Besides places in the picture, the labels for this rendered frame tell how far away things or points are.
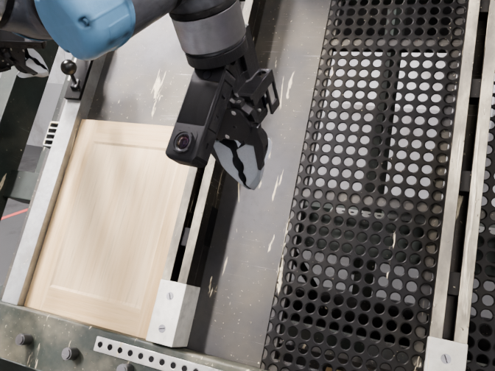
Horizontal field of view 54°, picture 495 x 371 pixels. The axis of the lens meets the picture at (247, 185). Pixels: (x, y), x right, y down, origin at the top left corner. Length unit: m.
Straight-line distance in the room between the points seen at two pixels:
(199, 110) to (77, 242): 0.76
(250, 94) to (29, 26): 0.24
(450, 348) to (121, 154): 0.84
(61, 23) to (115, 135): 0.84
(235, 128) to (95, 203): 0.71
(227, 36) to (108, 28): 0.14
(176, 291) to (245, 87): 0.54
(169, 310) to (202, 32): 0.64
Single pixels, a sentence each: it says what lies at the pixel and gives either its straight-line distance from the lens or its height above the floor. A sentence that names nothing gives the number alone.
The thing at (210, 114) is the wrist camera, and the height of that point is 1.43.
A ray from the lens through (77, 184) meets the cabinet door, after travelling 1.28.
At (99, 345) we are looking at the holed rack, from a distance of 1.12.
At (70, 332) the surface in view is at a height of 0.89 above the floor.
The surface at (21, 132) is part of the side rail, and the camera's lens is 1.54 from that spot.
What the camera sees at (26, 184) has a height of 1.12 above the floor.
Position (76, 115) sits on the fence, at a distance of 1.34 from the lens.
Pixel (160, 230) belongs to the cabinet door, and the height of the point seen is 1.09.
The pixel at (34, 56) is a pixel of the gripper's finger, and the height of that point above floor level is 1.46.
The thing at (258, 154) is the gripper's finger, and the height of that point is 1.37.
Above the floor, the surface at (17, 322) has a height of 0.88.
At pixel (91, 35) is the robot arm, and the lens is 0.43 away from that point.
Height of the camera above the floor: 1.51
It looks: 17 degrees down
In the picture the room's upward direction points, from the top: straight up
